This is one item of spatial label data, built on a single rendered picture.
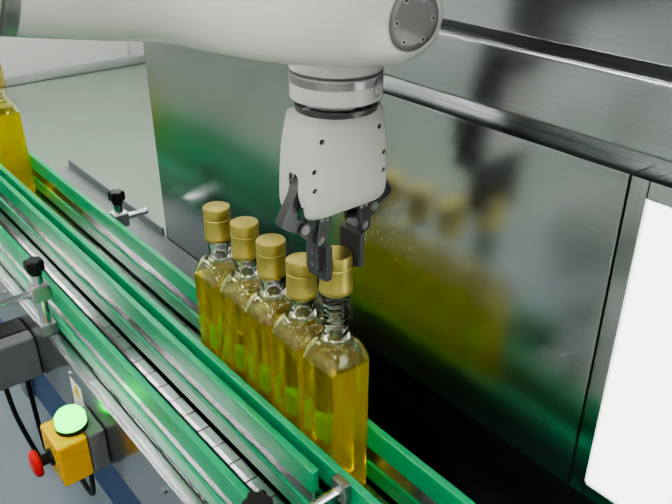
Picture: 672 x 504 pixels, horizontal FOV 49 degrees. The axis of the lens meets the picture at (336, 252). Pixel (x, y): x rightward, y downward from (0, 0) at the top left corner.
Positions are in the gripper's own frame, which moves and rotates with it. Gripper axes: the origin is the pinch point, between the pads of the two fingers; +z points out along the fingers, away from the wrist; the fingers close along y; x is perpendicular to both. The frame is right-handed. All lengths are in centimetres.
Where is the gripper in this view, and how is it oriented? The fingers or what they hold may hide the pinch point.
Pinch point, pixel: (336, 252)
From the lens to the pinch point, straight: 74.3
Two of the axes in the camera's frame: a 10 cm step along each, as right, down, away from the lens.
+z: 0.0, 8.8, 4.8
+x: 6.3, 3.7, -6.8
